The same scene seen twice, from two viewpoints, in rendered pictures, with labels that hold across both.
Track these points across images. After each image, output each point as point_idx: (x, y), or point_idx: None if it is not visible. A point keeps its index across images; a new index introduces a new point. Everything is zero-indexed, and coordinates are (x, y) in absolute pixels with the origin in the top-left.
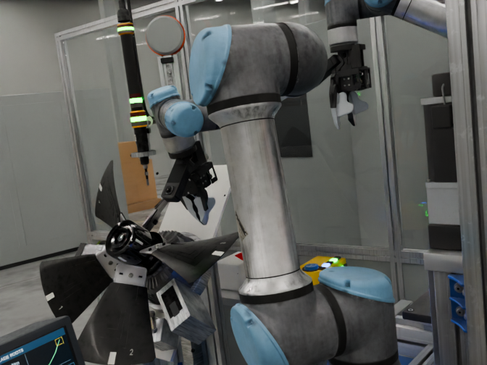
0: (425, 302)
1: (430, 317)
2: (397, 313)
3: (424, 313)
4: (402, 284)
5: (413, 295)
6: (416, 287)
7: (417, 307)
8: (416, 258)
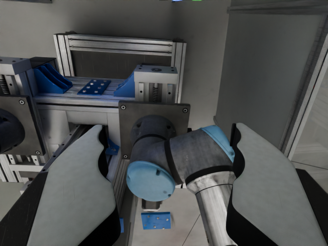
0: (142, 111)
1: (119, 121)
2: (146, 82)
3: (122, 117)
4: (305, 13)
5: (296, 25)
6: (300, 30)
7: (130, 110)
8: (321, 35)
